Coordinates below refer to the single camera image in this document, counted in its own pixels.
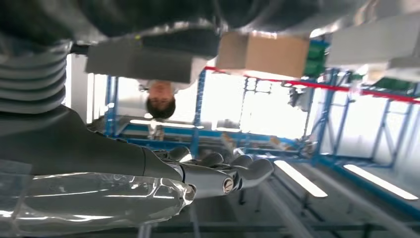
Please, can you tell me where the person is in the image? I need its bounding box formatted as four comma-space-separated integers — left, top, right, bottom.
137, 78, 198, 120

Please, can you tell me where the dark grey box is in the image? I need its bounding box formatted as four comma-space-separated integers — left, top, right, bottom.
84, 31, 221, 84

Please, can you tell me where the blue metal storage rack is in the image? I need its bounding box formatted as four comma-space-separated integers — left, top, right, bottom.
103, 67, 420, 219

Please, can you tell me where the brown cardboard box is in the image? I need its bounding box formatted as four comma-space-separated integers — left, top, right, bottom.
215, 31, 311, 79

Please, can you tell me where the ceiling light strip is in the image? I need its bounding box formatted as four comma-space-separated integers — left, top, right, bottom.
274, 160, 329, 198
343, 164, 420, 201

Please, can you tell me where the green plastic crate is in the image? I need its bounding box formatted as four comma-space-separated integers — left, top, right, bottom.
304, 40, 330, 78

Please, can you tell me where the red horizontal beam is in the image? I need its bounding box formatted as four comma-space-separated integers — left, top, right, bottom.
204, 65, 420, 105

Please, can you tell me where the light grey block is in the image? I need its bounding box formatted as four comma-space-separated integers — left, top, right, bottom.
325, 12, 420, 68

